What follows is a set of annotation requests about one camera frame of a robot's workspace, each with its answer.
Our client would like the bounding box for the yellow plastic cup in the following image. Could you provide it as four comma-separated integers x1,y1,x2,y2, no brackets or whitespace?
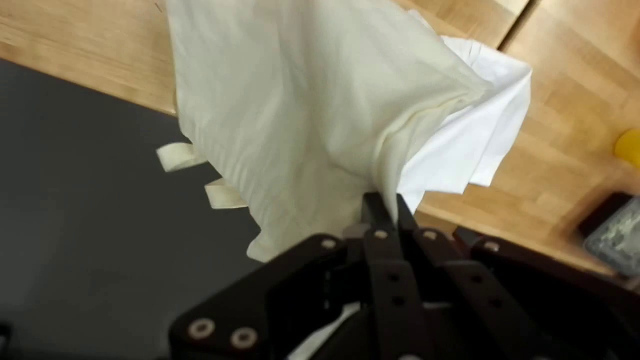
613,127,640,170

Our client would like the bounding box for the cream cloth tote bag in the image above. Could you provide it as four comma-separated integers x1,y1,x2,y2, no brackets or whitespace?
155,0,496,267

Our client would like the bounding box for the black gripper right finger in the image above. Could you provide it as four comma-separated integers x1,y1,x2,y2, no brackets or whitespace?
395,193,640,360

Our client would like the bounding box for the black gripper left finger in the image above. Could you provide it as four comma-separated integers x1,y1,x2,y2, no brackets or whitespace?
167,193,438,360

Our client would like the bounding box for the black tray with foil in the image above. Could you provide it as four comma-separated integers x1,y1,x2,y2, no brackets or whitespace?
574,193,640,280

